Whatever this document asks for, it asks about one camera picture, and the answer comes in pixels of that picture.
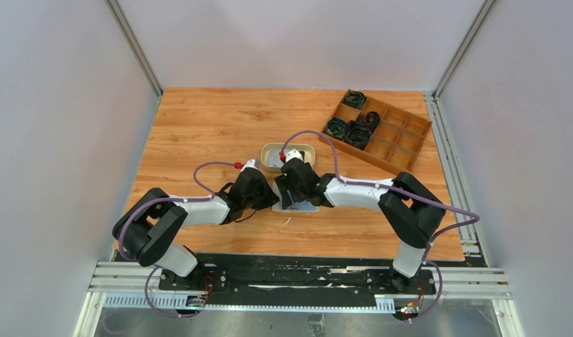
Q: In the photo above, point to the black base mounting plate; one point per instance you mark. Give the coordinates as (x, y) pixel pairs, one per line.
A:
(240, 279)

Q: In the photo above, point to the black coiled belt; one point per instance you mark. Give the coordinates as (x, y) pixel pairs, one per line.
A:
(354, 99)
(371, 120)

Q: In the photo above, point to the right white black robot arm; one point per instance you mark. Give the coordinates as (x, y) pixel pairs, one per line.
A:
(412, 210)

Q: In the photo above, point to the dark coiled belt front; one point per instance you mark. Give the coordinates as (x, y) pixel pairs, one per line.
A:
(357, 134)

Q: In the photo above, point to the beige oval tray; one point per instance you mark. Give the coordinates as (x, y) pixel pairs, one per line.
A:
(309, 156)

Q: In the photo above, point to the black coiled belt top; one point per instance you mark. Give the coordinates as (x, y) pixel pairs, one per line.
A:
(354, 99)

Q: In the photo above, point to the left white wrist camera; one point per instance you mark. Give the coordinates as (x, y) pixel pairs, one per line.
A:
(253, 163)

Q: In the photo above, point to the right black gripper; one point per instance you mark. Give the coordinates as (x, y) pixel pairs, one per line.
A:
(282, 184)

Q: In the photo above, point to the aluminium front rail frame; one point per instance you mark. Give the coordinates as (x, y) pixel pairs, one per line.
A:
(469, 301)

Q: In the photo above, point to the black coiled belt middle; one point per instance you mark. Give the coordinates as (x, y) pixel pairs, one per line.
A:
(371, 120)

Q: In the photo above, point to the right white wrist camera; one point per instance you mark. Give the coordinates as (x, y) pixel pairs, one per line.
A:
(294, 154)

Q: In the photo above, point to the white leather card holder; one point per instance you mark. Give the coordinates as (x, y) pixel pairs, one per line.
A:
(295, 207)

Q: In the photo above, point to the left corner aluminium post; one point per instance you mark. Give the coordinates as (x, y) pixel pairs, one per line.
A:
(131, 39)

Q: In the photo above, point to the corner aluminium post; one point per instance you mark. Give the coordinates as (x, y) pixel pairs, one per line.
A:
(131, 39)
(476, 25)

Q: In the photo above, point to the right corner aluminium post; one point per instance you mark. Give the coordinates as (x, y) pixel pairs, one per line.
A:
(476, 25)

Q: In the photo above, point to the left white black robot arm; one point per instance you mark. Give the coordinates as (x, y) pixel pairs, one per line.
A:
(147, 231)

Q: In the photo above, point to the blue coiled belt left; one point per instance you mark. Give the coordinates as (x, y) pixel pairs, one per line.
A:
(335, 128)

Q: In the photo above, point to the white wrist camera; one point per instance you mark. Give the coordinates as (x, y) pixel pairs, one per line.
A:
(294, 154)
(253, 163)

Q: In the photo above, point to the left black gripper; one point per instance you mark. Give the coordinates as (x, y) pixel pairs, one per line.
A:
(269, 199)

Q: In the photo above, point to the brown wooden compartment box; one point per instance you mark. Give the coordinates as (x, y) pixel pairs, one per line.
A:
(396, 142)

